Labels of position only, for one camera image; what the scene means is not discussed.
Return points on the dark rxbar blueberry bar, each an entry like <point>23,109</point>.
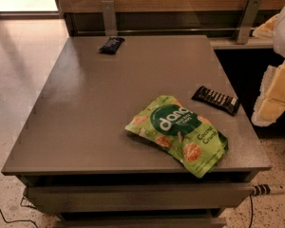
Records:
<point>112,45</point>

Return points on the top grey drawer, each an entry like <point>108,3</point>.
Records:
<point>75,199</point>

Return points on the right metal bracket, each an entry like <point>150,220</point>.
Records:
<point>242,34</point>

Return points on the green dang chips bag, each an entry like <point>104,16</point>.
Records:
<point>186,136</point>

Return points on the black rxbar chocolate bar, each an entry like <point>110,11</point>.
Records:
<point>217,100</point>

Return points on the metal bracket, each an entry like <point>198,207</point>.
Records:
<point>109,17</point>
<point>242,34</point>

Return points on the lower grey drawer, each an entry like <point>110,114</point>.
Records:
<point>144,223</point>

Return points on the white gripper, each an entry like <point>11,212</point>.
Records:
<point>271,99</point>

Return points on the horizontal metal rail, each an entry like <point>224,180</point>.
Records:
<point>177,30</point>

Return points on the grey drawer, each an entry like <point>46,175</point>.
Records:
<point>75,199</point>
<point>144,223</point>

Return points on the left metal bracket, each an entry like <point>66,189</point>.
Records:
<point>109,17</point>

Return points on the striped cable plug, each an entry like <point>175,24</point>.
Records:
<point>266,189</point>

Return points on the grey drawer cabinet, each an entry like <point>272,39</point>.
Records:
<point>75,134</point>

